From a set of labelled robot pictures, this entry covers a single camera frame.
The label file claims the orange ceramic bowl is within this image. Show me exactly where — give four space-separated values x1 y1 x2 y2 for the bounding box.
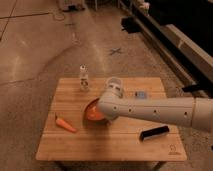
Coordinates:
84 98 106 122

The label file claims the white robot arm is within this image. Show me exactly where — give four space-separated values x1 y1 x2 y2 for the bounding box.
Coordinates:
97 83 213 132

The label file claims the white plastic cup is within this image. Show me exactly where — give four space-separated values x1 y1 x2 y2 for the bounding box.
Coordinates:
106 77 122 88

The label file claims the clear plastic bottle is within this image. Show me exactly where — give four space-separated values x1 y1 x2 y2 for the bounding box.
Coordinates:
79 65 89 91

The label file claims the blue sponge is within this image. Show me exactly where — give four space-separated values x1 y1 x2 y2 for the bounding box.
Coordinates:
135 91 147 99

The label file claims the orange carrot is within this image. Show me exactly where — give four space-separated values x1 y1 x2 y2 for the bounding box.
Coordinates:
55 116 77 133

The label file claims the wooden folding table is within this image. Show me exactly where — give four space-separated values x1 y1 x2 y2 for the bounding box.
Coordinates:
36 78 187 162

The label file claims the black box on floor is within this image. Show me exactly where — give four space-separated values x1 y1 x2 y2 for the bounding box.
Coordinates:
121 17 141 34

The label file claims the black white board eraser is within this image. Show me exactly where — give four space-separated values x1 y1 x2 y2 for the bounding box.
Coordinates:
139 126 170 141

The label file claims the white device on floor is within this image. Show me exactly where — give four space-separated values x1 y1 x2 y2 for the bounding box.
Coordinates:
58 0 84 11

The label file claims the long dark bench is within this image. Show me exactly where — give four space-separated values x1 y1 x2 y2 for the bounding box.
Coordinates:
117 0 213 98

